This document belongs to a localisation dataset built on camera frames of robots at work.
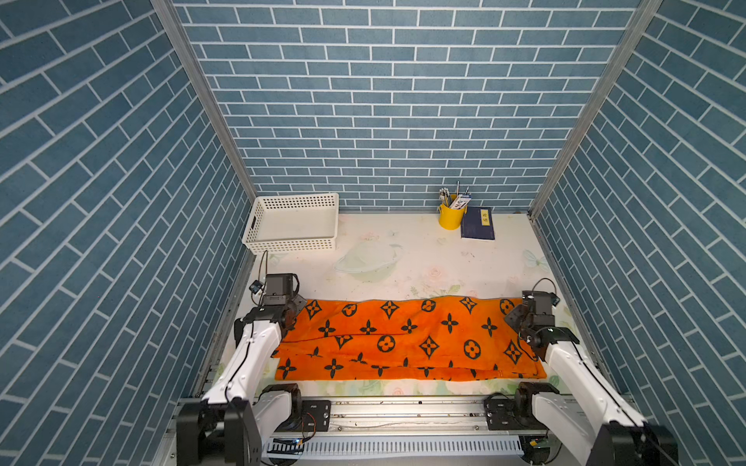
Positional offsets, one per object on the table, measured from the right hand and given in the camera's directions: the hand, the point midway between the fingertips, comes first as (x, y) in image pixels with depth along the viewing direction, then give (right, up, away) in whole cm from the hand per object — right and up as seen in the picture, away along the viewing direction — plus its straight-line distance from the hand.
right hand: (518, 315), depth 87 cm
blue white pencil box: (-13, +36, +18) cm, 42 cm away
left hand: (-65, +5, -1) cm, 66 cm away
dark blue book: (-3, +29, +31) cm, 43 cm away
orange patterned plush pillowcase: (-26, -6, -3) cm, 27 cm away
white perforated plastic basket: (-79, +29, +30) cm, 89 cm away
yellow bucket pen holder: (-15, +31, +27) cm, 44 cm away
